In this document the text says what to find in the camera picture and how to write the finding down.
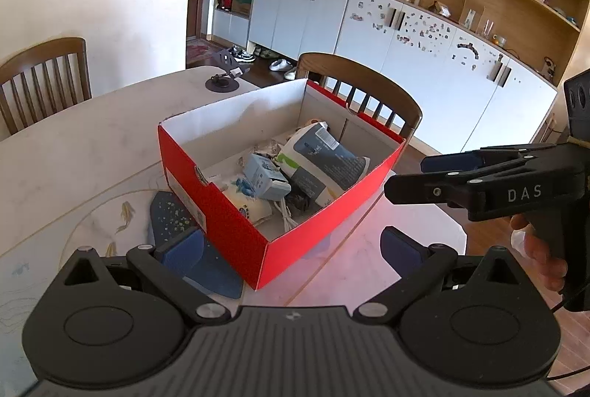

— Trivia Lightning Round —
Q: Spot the black cable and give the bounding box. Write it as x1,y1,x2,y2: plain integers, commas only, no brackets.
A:
546,293,578,382

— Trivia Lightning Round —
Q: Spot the person's right hand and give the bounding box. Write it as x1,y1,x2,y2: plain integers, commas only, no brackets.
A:
509,213,569,291

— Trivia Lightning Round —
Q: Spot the fish print table mat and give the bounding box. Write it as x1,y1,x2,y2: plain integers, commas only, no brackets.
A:
0,150,466,324

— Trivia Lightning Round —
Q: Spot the red cardboard box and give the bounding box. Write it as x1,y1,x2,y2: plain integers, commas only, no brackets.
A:
157,78,407,291

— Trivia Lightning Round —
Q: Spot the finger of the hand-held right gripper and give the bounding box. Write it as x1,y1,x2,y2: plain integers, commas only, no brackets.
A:
385,159,521,206
420,143,570,173

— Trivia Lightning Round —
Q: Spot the white sticker covered cabinet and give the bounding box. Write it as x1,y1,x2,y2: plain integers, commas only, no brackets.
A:
334,0,559,167

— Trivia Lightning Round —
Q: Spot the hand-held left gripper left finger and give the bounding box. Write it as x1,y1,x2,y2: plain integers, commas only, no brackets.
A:
60,227,231,326

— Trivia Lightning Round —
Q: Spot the red patterned rug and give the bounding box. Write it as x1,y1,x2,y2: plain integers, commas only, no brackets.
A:
187,38,222,66

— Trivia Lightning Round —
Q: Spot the light blue small carton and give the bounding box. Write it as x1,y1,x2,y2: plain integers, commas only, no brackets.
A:
243,152,291,200

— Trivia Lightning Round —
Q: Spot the white cable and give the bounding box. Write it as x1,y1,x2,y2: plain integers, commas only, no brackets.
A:
272,198,305,234

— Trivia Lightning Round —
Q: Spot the black phone stand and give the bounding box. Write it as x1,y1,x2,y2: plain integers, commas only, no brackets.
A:
205,48,247,92

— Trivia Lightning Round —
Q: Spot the wooden slat-back chair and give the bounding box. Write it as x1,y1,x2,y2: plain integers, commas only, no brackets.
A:
0,37,92,139
296,52,423,139

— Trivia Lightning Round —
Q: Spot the white shoe cabinet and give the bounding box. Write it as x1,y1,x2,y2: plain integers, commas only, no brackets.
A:
209,0,353,66

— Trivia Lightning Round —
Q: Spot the white blue tissue pack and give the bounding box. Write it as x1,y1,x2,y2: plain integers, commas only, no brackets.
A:
275,122,371,206

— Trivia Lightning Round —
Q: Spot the pair of dark sneakers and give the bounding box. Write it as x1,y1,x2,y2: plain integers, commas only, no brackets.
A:
228,45,256,63

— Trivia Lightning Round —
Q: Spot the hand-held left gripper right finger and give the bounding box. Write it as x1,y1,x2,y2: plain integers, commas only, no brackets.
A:
354,227,526,326

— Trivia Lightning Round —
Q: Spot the bread bun clear packet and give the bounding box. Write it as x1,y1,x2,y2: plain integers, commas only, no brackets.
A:
216,176,273,225

